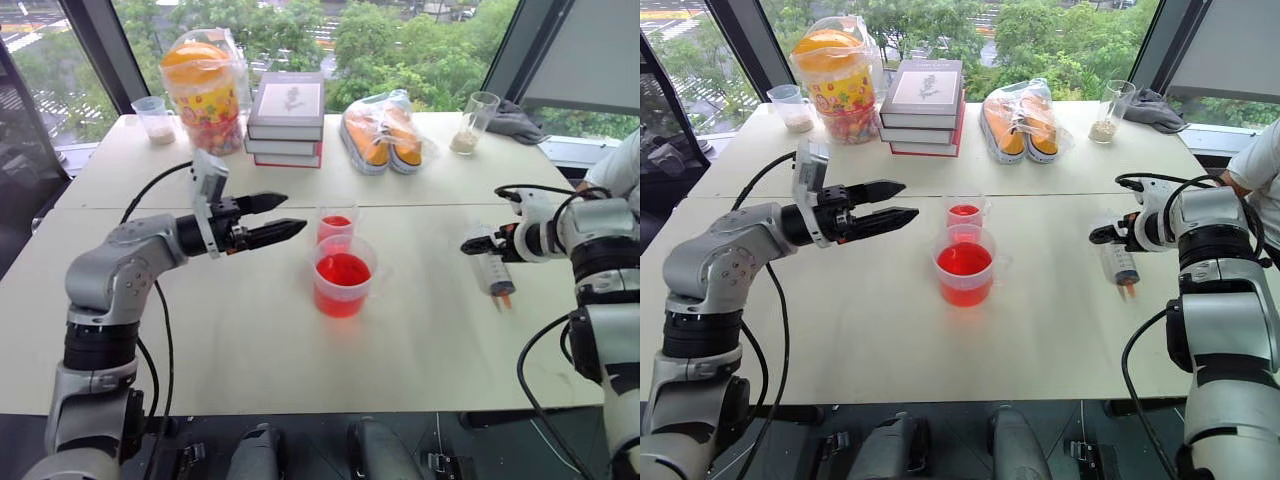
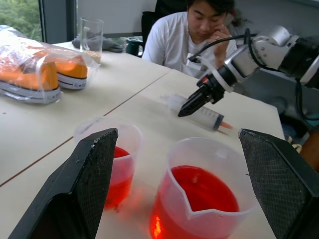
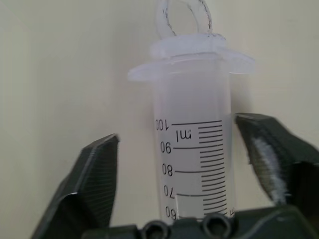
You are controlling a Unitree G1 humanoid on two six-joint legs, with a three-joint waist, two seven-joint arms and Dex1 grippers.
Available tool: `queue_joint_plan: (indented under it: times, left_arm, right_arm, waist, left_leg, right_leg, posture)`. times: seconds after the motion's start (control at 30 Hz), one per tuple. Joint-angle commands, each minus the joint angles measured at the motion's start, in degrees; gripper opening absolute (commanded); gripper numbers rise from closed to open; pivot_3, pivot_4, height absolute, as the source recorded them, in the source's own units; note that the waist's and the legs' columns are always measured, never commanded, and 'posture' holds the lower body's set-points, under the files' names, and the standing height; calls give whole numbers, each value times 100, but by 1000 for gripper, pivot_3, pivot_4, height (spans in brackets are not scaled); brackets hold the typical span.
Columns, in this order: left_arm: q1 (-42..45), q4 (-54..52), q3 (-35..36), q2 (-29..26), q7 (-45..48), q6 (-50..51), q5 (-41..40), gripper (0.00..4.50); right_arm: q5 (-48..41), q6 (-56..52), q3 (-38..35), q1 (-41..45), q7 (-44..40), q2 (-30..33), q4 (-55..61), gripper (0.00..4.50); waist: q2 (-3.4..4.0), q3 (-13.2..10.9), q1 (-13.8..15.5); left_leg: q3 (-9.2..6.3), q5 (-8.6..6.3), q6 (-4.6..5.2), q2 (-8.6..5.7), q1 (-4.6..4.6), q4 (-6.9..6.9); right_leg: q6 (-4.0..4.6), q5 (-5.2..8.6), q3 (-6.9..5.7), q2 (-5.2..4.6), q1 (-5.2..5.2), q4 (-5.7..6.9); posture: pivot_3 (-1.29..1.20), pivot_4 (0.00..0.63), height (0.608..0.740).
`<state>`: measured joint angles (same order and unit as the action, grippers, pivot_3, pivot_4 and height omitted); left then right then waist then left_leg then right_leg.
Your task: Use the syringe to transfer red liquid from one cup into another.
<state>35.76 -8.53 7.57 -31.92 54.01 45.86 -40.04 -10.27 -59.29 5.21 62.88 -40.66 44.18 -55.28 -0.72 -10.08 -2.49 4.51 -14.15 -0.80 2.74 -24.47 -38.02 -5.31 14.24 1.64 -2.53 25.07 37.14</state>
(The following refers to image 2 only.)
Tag man in white t-shirt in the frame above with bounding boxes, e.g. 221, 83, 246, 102
141, 0, 241, 80

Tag translucent cup with red liquid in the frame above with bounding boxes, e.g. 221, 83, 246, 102
73, 117, 144, 213
149, 136, 259, 239

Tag orange sneakers in plastic bag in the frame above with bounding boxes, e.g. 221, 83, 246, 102
0, 24, 101, 106

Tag man's bare hand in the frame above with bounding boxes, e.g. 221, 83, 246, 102
210, 23, 233, 50

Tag black office chair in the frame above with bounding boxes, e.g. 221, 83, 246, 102
141, 0, 190, 38

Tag dark green mug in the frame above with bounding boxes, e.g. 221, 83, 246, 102
125, 37, 144, 58

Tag clear glass mug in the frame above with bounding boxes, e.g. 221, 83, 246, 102
79, 16, 104, 64

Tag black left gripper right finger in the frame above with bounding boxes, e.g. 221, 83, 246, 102
238, 128, 319, 239

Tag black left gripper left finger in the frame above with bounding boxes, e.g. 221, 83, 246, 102
7, 128, 119, 239

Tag clear plastic syringe orange tip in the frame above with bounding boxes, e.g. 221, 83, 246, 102
159, 92, 234, 136

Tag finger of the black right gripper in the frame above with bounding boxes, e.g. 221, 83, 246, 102
179, 89, 206, 113
177, 93, 213, 118

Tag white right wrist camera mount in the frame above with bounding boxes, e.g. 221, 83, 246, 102
193, 57, 235, 93

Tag orange canvas sneaker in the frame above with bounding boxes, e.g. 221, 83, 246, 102
47, 53, 88, 91
0, 51, 62, 105

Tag dark window frame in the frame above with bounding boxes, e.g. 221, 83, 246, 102
38, 0, 78, 44

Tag grey crumpled cloth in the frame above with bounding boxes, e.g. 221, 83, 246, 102
72, 34, 125, 53

